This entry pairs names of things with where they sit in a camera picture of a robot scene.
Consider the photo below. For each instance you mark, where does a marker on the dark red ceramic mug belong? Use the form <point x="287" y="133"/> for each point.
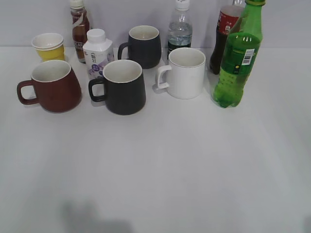
<point x="56" y="87"/>

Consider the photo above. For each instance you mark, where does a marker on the green plastic soda bottle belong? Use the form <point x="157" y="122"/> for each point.
<point x="241" y="49"/>

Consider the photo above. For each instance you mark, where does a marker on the yellow paper cup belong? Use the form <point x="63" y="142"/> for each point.
<point x="49" y="46"/>

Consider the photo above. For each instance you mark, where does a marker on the front black ceramic mug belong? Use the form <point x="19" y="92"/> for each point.
<point x="121" y="87"/>

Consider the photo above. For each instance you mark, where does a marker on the black ceramic mug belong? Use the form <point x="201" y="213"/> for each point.
<point x="143" y="45"/>
<point x="121" y="87"/>

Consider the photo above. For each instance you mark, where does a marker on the white ceramic mug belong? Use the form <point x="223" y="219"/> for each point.
<point x="183" y="76"/>

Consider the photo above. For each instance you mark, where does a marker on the rear black ceramic mug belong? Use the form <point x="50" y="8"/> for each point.
<point x="143" y="45"/>

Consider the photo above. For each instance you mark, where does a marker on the white milk carton bottle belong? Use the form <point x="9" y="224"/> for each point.
<point x="98" y="52"/>

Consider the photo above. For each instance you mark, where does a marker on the clear water bottle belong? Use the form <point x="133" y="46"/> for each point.
<point x="180" y="27"/>

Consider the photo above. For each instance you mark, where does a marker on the cola bottle red label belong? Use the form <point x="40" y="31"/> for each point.
<point x="228" y="16"/>

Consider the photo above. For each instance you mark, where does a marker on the brown tea bottle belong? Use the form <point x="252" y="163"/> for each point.
<point x="80" y="27"/>

